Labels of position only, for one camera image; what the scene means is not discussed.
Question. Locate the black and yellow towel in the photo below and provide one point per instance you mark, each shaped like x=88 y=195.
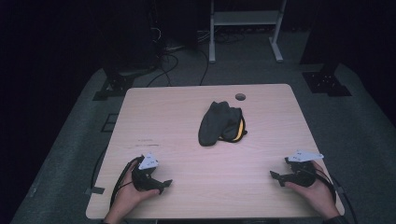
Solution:
x=219 y=124

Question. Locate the person's left hand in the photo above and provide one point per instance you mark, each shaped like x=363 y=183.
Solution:
x=130 y=197

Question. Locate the black stand with angled feet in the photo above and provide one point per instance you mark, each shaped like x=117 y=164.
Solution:
x=116 y=84

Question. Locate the person's right hand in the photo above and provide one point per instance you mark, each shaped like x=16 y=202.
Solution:
x=317 y=194

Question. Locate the grey tape strip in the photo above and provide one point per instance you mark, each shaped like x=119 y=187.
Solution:
x=340 y=189
x=95 y=190

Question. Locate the white metal desk frame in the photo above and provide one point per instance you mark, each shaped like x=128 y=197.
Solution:
x=246 y=18

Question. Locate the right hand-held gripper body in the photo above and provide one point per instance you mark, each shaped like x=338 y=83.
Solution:
x=301 y=176

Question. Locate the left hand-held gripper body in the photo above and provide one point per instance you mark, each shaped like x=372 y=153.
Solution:
x=144 y=180

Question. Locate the black stand with flat base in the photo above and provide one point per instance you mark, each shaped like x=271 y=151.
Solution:
x=327 y=82

